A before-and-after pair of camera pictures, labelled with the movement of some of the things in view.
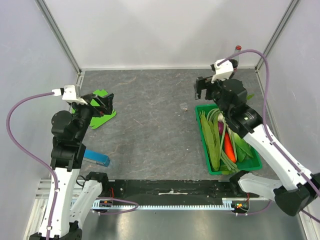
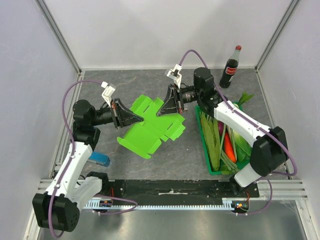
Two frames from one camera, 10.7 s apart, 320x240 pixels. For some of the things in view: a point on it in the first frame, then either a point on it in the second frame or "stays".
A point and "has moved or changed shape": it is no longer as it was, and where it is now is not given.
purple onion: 220,127 stays
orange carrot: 228,147 stays
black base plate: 168,190 stays
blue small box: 97,157 stays
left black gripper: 102,109 to 122,116
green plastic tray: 252,164 stays
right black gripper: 206,85 to 179,100
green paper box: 96,121 has moved or changed shape
